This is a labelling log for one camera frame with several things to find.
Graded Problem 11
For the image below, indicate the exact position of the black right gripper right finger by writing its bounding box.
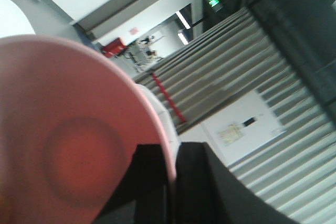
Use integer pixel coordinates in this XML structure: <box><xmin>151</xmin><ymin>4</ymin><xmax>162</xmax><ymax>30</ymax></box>
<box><xmin>175</xmin><ymin>142</ymin><xmax>294</xmax><ymax>223</ymax></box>

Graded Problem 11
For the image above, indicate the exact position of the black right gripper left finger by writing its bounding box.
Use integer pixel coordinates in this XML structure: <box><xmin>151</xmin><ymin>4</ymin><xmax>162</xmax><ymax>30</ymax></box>
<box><xmin>93</xmin><ymin>144</ymin><xmax>168</xmax><ymax>223</ymax></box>

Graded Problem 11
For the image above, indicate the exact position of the pink plastic bowl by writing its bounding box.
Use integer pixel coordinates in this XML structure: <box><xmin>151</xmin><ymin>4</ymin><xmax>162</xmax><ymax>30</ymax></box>
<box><xmin>1</xmin><ymin>35</ymin><xmax>176</xmax><ymax>223</ymax></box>

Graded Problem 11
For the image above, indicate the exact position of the white cabinet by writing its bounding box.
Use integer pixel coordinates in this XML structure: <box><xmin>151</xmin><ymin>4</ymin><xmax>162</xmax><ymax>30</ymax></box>
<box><xmin>179</xmin><ymin>90</ymin><xmax>286</xmax><ymax>167</ymax></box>

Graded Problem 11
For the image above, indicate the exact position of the red barrier belt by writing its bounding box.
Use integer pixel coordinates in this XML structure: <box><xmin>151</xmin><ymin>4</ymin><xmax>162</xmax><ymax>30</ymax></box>
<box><xmin>151</xmin><ymin>72</ymin><xmax>187</xmax><ymax>123</ymax></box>

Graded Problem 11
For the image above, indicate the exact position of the grey pleated curtain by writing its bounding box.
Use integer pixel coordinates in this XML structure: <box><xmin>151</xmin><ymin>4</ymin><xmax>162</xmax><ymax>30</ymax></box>
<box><xmin>135</xmin><ymin>9</ymin><xmax>335</xmax><ymax>223</ymax></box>

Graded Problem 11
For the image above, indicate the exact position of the red trash bin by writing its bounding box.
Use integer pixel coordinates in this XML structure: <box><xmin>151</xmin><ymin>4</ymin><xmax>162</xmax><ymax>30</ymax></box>
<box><xmin>101</xmin><ymin>37</ymin><xmax>127</xmax><ymax>58</ymax></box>

